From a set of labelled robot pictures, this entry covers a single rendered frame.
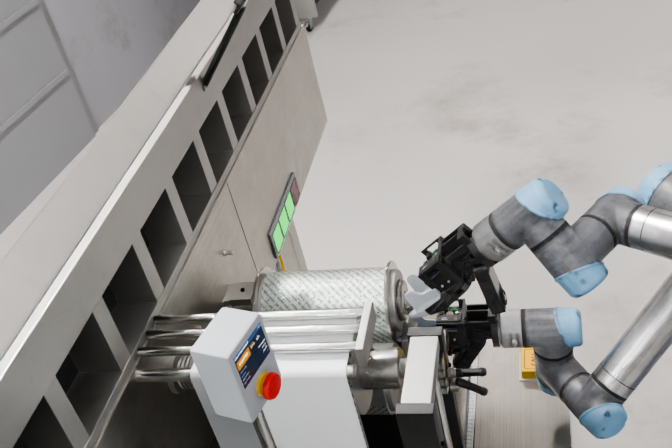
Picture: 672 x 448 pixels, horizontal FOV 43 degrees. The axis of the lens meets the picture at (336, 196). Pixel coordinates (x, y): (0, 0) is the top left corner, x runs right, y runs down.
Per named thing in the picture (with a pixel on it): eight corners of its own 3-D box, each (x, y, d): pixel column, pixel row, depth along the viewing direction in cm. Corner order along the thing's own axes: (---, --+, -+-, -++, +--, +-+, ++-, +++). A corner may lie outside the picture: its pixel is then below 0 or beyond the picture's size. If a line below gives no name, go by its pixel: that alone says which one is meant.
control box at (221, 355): (266, 428, 89) (240, 361, 84) (215, 415, 92) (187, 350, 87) (295, 379, 94) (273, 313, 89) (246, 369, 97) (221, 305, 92)
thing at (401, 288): (409, 287, 161) (409, 325, 157) (399, 287, 161) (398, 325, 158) (401, 273, 154) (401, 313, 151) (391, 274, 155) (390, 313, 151)
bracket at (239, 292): (252, 305, 160) (249, 297, 159) (224, 306, 162) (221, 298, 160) (259, 287, 164) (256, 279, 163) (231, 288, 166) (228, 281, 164)
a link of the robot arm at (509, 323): (523, 328, 168) (523, 358, 162) (500, 329, 169) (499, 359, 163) (520, 300, 164) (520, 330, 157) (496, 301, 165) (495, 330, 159)
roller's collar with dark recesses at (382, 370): (402, 398, 130) (395, 368, 126) (364, 398, 131) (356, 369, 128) (406, 367, 135) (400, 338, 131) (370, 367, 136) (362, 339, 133)
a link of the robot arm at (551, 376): (560, 416, 163) (556, 376, 157) (528, 379, 172) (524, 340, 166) (595, 399, 165) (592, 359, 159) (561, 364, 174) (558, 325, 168)
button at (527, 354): (555, 378, 178) (555, 370, 177) (522, 379, 180) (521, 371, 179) (554, 354, 184) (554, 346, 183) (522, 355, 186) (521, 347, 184)
